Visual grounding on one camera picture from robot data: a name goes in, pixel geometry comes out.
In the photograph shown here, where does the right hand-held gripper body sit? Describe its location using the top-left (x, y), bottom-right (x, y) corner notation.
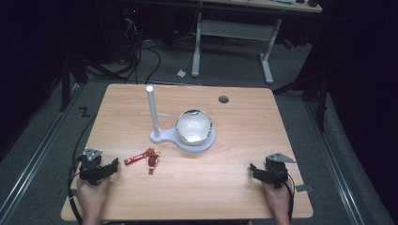
top-left (260, 152), bottom-right (297, 190)

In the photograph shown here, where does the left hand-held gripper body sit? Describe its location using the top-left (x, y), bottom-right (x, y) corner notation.
top-left (77, 147), bottom-right (109, 187)

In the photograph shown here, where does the person's right hand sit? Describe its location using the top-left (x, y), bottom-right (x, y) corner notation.
top-left (262, 180), bottom-right (295, 218)

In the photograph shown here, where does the person's left hand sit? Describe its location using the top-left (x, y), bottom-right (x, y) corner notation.
top-left (76, 175), bottom-right (111, 218)

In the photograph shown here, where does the white stand with pole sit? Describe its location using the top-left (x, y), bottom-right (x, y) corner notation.
top-left (145, 84), bottom-right (218, 154)

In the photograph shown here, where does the shiny metal bowl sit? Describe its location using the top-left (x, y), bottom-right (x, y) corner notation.
top-left (175, 109), bottom-right (214, 146)

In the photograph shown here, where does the black metal stand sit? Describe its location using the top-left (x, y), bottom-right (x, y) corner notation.
top-left (58, 54), bottom-right (90, 113)
top-left (271, 70), bottom-right (331, 133)

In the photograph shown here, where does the white-legged wooden desk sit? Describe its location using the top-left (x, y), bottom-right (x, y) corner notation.
top-left (191, 0), bottom-right (323, 85)

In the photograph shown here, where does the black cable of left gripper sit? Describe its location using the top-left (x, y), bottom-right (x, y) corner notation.
top-left (67, 113), bottom-right (99, 225)

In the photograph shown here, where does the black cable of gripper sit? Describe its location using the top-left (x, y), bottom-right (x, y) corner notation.
top-left (67, 113), bottom-right (99, 225)
top-left (281, 168), bottom-right (297, 221)

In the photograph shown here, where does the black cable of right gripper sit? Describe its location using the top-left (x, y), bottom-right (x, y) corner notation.
top-left (281, 168), bottom-right (297, 221)

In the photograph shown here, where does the red keychain with strap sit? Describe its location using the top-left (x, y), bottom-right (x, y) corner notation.
top-left (123, 147), bottom-right (162, 175)

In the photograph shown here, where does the metal floor rail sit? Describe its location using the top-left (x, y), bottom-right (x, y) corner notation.
top-left (0, 83), bottom-right (83, 221)
top-left (303, 101), bottom-right (366, 225)

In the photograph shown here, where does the bundle of black cables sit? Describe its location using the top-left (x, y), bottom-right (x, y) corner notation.
top-left (86, 12), bottom-right (162, 85)

